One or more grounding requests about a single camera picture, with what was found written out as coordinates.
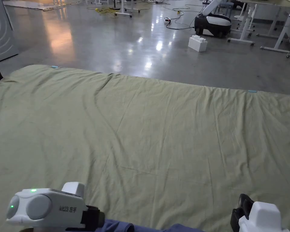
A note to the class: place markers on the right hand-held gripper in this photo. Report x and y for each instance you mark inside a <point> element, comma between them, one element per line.
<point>263,217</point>

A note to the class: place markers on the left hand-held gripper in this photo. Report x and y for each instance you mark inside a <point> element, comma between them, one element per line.
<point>46,207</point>

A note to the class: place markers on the person's left hand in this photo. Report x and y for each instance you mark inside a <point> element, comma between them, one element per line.
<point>27,229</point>

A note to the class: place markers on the blue garment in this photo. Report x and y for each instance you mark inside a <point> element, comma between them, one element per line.
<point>135,227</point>

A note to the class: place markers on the bed with pale green sheet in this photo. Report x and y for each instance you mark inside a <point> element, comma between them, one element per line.
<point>145,125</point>

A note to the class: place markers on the white giant building brick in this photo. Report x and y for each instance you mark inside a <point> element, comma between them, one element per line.
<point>197,43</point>

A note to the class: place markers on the black and white mobile robot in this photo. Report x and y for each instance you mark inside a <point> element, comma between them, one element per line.
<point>213,20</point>

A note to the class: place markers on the white power strip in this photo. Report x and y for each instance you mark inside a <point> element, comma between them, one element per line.
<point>168,20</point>

